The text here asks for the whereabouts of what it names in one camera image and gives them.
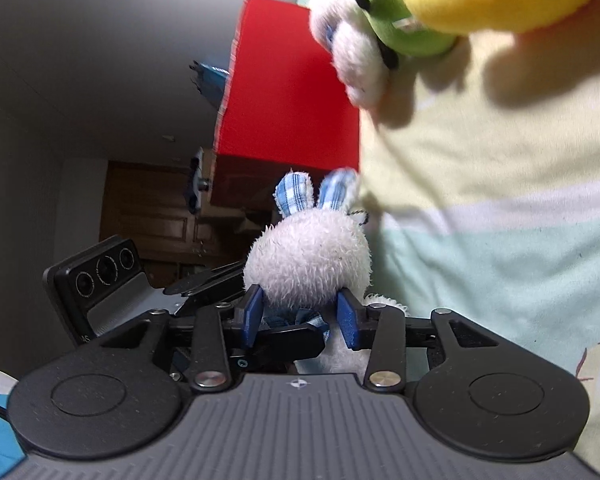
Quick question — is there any red cardboard box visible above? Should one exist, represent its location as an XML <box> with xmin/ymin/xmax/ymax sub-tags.
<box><xmin>210</xmin><ymin>0</ymin><xmax>360</xmax><ymax>209</ymax></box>

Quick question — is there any green pea plush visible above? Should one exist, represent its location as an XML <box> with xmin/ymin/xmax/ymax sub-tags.
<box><xmin>355</xmin><ymin>0</ymin><xmax>457</xmax><ymax>70</ymax></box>

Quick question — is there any pastel cartoon bed sheet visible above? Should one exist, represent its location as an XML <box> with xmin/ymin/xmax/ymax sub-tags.
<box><xmin>361</xmin><ymin>0</ymin><xmax>600</xmax><ymax>472</ymax></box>

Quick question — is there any white bunny plush blue bow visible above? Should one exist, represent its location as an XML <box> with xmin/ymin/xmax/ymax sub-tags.
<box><xmin>244</xmin><ymin>168</ymin><xmax>408</xmax><ymax>377</ymax></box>

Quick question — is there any dark wooden cabinet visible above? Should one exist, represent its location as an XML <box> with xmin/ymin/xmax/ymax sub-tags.
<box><xmin>99</xmin><ymin>162</ymin><xmax>239</xmax><ymax>288</ymax></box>

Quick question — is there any blue bag with clips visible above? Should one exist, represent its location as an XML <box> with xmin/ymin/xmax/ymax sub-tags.
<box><xmin>189</xmin><ymin>61</ymin><xmax>228</xmax><ymax>110</ymax></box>

